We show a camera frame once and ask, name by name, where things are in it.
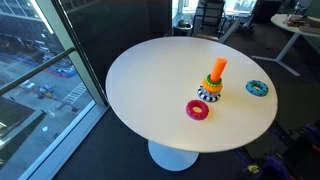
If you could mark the orange ball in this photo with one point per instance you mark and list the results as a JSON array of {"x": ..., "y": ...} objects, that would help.
[{"x": 211, "y": 89}]

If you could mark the object on black stool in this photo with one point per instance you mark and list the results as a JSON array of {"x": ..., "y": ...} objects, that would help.
[{"x": 182, "y": 23}]

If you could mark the black office chair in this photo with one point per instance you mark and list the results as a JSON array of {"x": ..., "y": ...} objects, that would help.
[{"x": 202, "y": 13}]

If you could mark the grey slanted chair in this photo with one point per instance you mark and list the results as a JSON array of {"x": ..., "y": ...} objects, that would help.
[{"x": 230, "y": 31}]

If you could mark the yellow black tool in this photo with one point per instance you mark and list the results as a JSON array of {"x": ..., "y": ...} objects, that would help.
[{"x": 253, "y": 169}]

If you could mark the white background table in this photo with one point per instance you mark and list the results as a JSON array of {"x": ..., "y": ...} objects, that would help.
[{"x": 283, "y": 53}]

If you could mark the dark metal window handrail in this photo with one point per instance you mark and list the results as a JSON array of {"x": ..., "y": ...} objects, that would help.
[{"x": 33, "y": 70}]

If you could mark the clutter on background table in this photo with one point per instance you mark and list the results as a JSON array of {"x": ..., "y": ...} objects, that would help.
[{"x": 301, "y": 22}]

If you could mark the white table pedestal base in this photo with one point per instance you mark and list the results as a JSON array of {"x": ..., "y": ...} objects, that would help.
[{"x": 170, "y": 160}]

